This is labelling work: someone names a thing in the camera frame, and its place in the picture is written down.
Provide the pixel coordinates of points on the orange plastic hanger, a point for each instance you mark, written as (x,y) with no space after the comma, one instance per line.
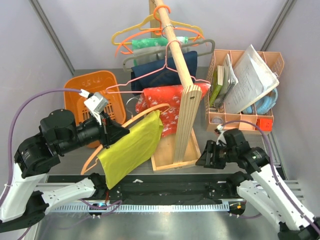
(124,46)

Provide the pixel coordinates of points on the green book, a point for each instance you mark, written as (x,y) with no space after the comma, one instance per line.
(217,84)

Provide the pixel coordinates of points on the peach desk organizer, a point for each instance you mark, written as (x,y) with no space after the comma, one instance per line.
(274,61)

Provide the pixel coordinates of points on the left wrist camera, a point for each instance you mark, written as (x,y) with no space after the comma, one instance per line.
(95,103)

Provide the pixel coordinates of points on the wooden clothes rack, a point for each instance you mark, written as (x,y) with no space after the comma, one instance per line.
(180,150)

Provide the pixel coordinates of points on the grey plastic hanger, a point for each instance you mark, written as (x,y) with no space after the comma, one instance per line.
(183,46)

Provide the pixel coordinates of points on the light blue headphones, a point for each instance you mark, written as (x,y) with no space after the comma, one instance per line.
(263,105)

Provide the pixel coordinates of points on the green white cloth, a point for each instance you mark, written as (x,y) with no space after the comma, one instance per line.
(149,42)

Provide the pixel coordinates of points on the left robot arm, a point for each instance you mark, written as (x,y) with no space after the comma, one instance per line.
(58,135)

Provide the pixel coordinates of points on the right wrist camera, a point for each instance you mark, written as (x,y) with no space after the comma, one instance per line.
(221,141)

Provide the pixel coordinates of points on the white paper document folder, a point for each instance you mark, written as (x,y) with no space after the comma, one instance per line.
(255,80)

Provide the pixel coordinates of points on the red cube socket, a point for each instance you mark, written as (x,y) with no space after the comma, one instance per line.
(265,124)

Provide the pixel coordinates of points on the orange plastic basket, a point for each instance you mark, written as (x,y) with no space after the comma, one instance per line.
(103,82)

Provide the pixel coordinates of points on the pink wire hanger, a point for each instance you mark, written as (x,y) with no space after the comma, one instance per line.
(165,66)

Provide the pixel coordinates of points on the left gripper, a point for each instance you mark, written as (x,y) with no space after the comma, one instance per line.
(110,129)

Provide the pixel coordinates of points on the peach wooden-look hanger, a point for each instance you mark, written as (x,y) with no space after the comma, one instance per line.
(92,161)

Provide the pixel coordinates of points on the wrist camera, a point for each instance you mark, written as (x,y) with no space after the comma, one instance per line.
(221,141)
(95,103)

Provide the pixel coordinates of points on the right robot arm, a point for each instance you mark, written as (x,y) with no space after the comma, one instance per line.
(259,183)

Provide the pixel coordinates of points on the red patterned cloth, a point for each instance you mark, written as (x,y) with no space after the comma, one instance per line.
(154,96)

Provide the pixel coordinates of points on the grey cloth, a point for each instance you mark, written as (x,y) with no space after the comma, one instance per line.
(153,53)

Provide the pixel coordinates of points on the yellow-green trousers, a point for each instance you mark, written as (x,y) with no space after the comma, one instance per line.
(131,150)

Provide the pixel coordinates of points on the tape roll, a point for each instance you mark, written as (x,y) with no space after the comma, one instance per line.
(217,120)

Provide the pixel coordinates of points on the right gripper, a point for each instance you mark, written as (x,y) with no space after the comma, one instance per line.
(204,160)

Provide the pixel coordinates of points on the yellow plastic hanger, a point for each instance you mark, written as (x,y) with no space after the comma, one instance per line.
(155,30)

